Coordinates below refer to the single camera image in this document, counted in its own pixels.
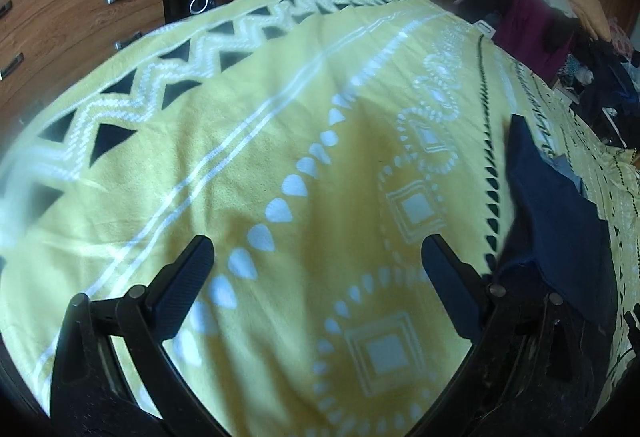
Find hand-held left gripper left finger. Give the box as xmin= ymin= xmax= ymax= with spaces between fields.
xmin=50 ymin=234 xmax=231 ymax=437

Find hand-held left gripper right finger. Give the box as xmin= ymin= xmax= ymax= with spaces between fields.
xmin=421 ymin=233 xmax=588 ymax=437

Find navy shorts with grey band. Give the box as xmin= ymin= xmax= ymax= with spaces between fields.
xmin=500 ymin=114 xmax=618 ymax=333

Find yellow patterned bed sheet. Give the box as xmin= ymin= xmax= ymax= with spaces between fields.
xmin=0 ymin=0 xmax=640 ymax=437

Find maroon cloth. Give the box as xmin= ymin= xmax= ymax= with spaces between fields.
xmin=502 ymin=0 xmax=578 ymax=85

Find black cloth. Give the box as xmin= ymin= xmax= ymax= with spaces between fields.
xmin=545 ymin=14 xmax=581 ymax=52

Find pink floral cloth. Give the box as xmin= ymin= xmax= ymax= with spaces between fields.
xmin=607 ymin=17 xmax=632 ymax=58

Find wooden dresser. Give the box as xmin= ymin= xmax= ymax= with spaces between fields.
xmin=0 ymin=0 xmax=166 ymax=118

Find orange folded blanket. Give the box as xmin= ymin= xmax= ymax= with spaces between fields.
xmin=555 ymin=0 xmax=613 ymax=42

